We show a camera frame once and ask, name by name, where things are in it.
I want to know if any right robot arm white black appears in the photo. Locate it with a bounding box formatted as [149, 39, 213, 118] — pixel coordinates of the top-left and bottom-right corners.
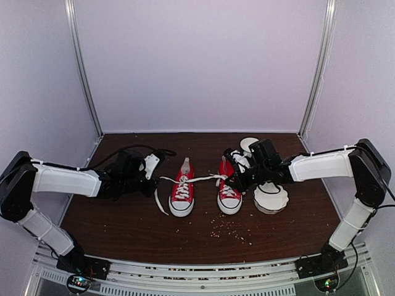
[224, 138, 391, 273]

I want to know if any aluminium corner post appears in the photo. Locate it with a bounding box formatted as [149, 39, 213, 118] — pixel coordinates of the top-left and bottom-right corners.
[298, 0, 337, 141]
[65, 0, 104, 137]

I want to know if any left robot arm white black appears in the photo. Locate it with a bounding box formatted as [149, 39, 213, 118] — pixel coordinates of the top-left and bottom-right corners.
[1, 145, 165, 274]

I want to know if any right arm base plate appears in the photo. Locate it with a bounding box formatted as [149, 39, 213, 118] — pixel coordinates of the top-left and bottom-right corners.
[295, 255, 348, 279]

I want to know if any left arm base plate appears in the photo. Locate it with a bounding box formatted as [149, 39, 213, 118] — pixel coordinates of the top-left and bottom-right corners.
[56, 256, 110, 280]

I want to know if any left aluminium corner post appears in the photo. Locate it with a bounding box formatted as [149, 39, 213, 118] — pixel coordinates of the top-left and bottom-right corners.
[65, 0, 104, 137]

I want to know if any black bowl white inside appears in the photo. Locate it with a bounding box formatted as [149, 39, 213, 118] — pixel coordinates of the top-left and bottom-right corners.
[239, 137, 259, 153]

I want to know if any white scalloped ceramic bowl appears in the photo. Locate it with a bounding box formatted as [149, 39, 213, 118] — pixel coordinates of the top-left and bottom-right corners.
[253, 182, 289, 215]

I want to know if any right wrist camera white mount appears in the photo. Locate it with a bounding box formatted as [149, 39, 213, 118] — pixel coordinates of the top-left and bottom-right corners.
[223, 148, 251, 173]

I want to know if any right aluminium corner post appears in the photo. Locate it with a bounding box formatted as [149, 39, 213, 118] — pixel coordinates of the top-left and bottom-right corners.
[298, 0, 337, 141]

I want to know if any aluminium front rail frame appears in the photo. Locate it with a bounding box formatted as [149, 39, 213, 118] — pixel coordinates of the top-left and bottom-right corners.
[26, 243, 380, 296]

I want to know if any red canvas sneaker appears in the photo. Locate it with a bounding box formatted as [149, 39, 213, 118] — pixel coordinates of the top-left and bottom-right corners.
[154, 157, 218, 218]
[216, 156, 243, 215]

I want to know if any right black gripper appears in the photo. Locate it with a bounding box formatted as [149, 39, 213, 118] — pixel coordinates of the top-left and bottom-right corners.
[224, 163, 270, 194]

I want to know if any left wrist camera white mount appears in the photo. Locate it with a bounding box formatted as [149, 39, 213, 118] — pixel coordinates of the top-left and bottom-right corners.
[139, 149, 177, 180]

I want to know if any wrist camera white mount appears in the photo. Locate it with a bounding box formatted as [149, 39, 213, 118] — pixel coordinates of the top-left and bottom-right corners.
[139, 149, 177, 180]
[223, 148, 251, 173]

